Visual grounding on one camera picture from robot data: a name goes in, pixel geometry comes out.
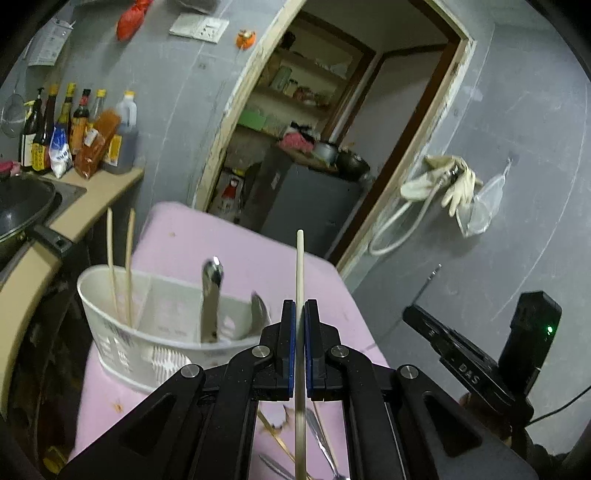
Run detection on soy sauce bottle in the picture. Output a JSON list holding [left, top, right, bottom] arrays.
[[55, 82, 77, 153], [31, 85, 61, 174], [69, 88, 92, 148]]

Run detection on wooden shelf unit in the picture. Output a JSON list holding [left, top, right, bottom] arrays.
[[230, 9, 377, 185]]

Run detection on white wall box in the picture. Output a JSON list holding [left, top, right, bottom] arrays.
[[26, 19, 75, 68]]

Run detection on white mesh bag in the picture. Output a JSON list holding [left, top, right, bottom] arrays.
[[456, 158, 513, 239]]

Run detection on orange spice packet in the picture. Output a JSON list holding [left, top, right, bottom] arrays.
[[74, 109, 122, 180]]

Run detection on white switch socket panel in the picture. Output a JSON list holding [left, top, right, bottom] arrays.
[[168, 12, 230, 44]]

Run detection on grey cabinet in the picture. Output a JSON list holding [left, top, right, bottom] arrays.
[[251, 147, 371, 274]]

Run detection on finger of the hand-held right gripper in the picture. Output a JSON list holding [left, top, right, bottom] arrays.
[[402, 305, 462, 358]]

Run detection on large oil jug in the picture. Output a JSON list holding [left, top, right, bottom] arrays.
[[102, 90, 140, 175]]

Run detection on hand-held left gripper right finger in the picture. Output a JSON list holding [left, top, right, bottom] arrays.
[[304, 299, 541, 480]]

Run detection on person's right hand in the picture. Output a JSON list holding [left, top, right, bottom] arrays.
[[459, 390, 533, 446]]

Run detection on long steel spoon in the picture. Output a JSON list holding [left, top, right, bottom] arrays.
[[199, 257, 226, 345], [250, 291, 272, 334]]

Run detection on wooden door frame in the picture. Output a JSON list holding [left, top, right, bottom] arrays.
[[191, 0, 491, 297]]

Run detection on dark metal bowl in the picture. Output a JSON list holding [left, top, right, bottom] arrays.
[[335, 148, 371, 182]]

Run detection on white plastic utensil holder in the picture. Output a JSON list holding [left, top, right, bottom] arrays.
[[76, 264, 279, 394]]

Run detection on white blue salt bag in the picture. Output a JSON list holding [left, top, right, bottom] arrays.
[[48, 124, 75, 179]]

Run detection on beige kitchen counter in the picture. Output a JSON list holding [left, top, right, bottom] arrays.
[[0, 165, 145, 324]]

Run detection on red label bottle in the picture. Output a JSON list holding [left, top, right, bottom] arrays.
[[216, 172, 246, 221]]

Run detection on pink cloth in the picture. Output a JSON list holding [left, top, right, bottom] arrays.
[[279, 131, 315, 154]]

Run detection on gold spoon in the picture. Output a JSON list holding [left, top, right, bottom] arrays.
[[256, 409, 297, 463]]

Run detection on steel pot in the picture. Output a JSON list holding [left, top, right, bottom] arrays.
[[311, 141, 338, 168]]

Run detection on cream rubber gloves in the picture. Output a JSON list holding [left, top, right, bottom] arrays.
[[400, 155, 476, 218]]

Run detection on wooden chopstick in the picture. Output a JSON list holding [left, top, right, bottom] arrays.
[[294, 229, 307, 480], [106, 207, 119, 320], [124, 208, 136, 329]]

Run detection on green box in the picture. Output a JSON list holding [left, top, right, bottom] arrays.
[[237, 110, 269, 131]]

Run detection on black cable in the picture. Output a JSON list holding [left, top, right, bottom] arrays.
[[526, 387, 591, 426]]

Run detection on black wok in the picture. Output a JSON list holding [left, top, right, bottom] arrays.
[[0, 177, 75, 265]]

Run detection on steel sink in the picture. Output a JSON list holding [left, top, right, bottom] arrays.
[[46, 179, 88, 219]]

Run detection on wire mesh strainer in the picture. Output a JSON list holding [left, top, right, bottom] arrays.
[[0, 76, 27, 140]]

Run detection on red plastic bag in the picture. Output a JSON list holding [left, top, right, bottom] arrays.
[[115, 0, 153, 42]]

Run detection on white hose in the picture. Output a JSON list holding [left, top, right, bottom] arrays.
[[368, 184, 438, 257]]

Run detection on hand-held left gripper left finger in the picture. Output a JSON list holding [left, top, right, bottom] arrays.
[[55, 299, 296, 480]]

